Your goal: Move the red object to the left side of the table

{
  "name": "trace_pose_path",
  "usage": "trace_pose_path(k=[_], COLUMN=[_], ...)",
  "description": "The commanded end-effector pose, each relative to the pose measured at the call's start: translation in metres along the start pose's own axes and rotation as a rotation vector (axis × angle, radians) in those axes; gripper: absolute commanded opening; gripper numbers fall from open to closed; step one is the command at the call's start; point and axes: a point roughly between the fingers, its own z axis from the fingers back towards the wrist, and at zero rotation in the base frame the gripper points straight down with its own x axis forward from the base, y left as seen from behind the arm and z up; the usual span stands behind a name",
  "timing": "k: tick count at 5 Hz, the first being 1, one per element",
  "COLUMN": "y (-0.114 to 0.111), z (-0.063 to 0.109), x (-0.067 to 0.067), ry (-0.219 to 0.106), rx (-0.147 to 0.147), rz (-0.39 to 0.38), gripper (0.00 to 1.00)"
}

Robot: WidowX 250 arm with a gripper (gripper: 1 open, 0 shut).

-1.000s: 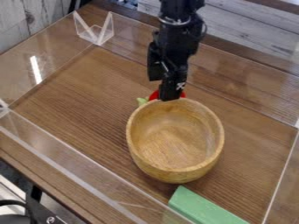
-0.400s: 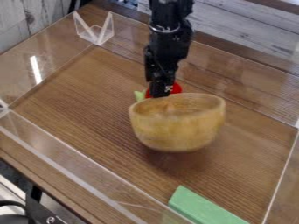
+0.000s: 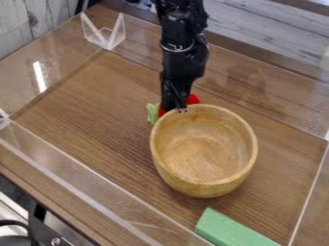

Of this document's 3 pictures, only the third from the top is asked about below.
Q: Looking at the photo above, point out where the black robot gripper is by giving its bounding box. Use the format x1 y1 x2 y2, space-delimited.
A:
154 0 210 112

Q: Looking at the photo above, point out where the red plush strawberry toy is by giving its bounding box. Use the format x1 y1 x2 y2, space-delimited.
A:
147 94 201 124

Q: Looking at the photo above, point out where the wooden bowl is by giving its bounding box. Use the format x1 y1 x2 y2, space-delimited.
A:
149 104 258 198

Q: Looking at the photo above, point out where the green rectangular block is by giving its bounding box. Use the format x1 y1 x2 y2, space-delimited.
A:
194 208 281 246

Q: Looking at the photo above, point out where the clear acrylic corner bracket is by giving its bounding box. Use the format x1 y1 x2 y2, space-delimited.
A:
80 12 126 51

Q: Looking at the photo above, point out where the clear acrylic tray wall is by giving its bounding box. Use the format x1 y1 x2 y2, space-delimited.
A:
0 110 213 246

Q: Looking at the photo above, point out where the black table leg bracket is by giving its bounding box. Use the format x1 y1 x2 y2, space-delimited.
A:
28 204 75 246

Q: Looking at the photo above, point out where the black cable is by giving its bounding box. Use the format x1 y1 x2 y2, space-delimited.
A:
0 218 40 246

